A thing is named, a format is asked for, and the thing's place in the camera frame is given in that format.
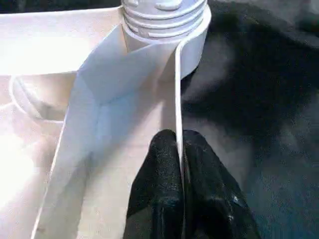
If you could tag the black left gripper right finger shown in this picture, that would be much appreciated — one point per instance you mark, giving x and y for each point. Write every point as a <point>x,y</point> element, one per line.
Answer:
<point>211,194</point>

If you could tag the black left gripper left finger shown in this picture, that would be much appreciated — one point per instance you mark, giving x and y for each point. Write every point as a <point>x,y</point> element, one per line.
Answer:
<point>157,179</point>

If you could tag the white plastic table top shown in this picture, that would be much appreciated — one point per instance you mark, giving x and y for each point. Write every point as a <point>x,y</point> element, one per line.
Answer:
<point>99,87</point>

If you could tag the white plastic table leg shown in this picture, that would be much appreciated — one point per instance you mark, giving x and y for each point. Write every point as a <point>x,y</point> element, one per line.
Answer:
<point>164,15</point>

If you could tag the black work mat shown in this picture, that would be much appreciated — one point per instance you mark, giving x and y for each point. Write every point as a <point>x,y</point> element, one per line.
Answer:
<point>261,99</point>

